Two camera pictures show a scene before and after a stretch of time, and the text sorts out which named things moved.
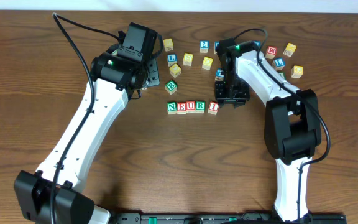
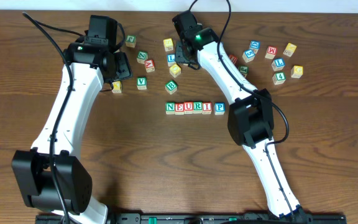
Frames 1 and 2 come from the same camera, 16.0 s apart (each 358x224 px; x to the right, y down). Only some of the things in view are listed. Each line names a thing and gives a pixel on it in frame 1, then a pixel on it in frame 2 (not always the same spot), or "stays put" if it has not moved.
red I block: [213, 107] -> [207, 108]
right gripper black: [232, 99] -> [183, 54]
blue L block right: [278, 64] stays put
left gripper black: [153, 73] -> [122, 66]
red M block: [271, 52] stays put
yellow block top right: [289, 50] stays put
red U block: [190, 107] stays put
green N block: [171, 107] stays put
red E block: [181, 108] stays put
